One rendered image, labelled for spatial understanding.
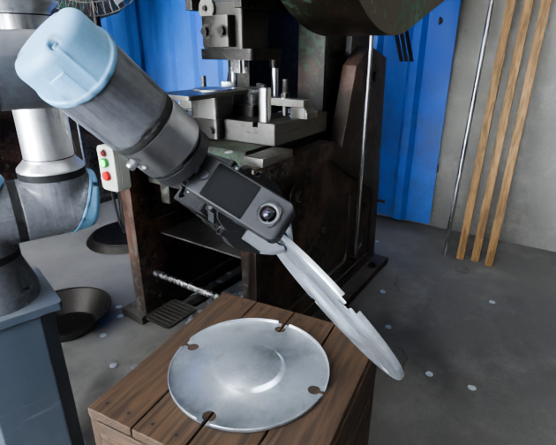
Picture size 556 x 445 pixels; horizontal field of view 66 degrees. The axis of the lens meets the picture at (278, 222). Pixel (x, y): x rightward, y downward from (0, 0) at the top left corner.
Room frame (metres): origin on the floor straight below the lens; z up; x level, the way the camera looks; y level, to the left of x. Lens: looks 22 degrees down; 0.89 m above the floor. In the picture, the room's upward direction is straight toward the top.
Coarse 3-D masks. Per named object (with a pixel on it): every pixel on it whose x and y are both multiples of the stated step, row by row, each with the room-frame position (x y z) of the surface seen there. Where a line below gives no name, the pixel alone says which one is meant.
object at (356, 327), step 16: (288, 240) 0.50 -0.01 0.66; (288, 256) 0.56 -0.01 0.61; (304, 256) 0.47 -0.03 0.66; (304, 272) 0.52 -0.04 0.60; (320, 272) 0.45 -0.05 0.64; (304, 288) 0.65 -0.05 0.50; (320, 288) 0.50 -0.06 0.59; (336, 288) 0.44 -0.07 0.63; (320, 304) 0.61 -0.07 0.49; (336, 304) 0.48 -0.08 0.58; (336, 320) 0.58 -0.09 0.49; (352, 320) 0.45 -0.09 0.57; (352, 336) 0.56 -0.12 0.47; (368, 336) 0.44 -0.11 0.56; (368, 352) 0.53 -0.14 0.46; (384, 352) 0.42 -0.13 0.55; (384, 368) 0.51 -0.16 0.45; (400, 368) 0.43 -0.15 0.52
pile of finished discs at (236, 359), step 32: (256, 320) 0.77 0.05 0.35; (192, 352) 0.67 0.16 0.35; (224, 352) 0.66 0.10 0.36; (256, 352) 0.66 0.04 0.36; (288, 352) 0.67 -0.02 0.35; (320, 352) 0.67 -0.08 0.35; (192, 384) 0.58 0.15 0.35; (224, 384) 0.58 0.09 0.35; (256, 384) 0.58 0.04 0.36; (288, 384) 0.58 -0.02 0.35; (320, 384) 0.58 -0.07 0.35; (192, 416) 0.51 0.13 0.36; (224, 416) 0.51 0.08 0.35; (256, 416) 0.51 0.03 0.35; (288, 416) 0.51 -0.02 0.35
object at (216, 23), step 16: (208, 0) 1.33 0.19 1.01; (224, 0) 1.32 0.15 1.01; (208, 16) 1.31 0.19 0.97; (224, 16) 1.28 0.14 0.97; (240, 16) 1.29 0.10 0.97; (256, 16) 1.34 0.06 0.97; (208, 32) 1.31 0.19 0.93; (224, 32) 1.27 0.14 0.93; (240, 32) 1.29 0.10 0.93; (256, 32) 1.34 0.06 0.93; (208, 48) 1.35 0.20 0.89; (224, 48) 1.32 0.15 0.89; (240, 48) 1.29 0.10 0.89; (256, 48) 1.33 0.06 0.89
